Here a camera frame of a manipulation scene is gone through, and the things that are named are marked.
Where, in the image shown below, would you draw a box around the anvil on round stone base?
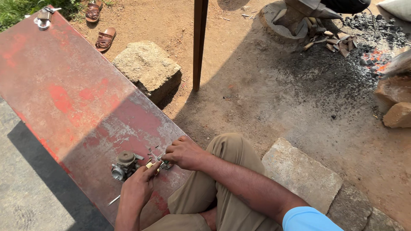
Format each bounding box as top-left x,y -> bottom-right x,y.
259,0 -> 343,40

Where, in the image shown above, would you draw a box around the heap of black charcoal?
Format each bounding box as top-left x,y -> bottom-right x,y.
342,12 -> 410,53

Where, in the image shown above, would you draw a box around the small tan stone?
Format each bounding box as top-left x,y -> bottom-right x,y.
383,102 -> 411,129

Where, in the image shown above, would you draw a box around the grey metal carburetor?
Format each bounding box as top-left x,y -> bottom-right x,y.
111,150 -> 146,182

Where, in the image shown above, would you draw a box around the glowing orange embers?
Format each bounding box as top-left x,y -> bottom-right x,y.
360,48 -> 394,77

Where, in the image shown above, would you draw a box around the dark flat paving stone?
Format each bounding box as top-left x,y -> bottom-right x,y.
326,182 -> 373,231

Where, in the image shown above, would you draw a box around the brown wooden post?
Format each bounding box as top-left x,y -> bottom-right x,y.
192,0 -> 209,92

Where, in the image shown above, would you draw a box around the small brass carburetor part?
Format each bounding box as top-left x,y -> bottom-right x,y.
145,162 -> 160,176

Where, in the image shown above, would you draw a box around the person's left hand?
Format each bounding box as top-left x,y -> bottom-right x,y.
120,161 -> 162,210

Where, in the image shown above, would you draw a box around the large tan stone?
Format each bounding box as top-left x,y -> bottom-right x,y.
374,75 -> 411,106

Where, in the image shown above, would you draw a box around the black round blower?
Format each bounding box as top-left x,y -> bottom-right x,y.
321,0 -> 372,15

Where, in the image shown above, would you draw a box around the small silver metal part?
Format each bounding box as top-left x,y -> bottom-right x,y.
155,152 -> 174,170

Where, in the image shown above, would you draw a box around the worn red metal bench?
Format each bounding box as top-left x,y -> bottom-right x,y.
0,4 -> 195,227

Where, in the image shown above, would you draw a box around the group of small dark screws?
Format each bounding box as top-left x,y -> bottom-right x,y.
146,145 -> 160,165

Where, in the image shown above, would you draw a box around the person's blue sleeve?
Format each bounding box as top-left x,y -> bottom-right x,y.
282,206 -> 345,231

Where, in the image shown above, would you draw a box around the padlock with keys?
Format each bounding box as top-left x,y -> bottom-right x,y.
33,6 -> 62,31

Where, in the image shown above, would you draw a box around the brown leather sandal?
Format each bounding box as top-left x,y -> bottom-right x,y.
85,0 -> 103,23
95,27 -> 117,53

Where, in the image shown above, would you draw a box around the pile of small wood pieces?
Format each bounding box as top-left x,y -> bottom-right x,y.
323,30 -> 359,58

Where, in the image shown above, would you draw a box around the rough grey stone block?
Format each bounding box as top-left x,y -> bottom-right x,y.
111,40 -> 182,104

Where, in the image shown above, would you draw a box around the person's bare foot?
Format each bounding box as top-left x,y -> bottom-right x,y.
199,207 -> 219,231

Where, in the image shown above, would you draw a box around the person's khaki trousers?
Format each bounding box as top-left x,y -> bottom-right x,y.
142,133 -> 284,231

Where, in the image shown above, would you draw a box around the person's right hand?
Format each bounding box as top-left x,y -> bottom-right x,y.
161,135 -> 207,171

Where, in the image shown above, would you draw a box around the large flat paving stone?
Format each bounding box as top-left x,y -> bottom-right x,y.
261,138 -> 344,215

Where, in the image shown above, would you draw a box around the white sack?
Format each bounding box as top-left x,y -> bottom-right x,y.
376,0 -> 411,22

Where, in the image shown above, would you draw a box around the small corner paving stone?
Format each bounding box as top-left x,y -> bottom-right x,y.
363,207 -> 406,231

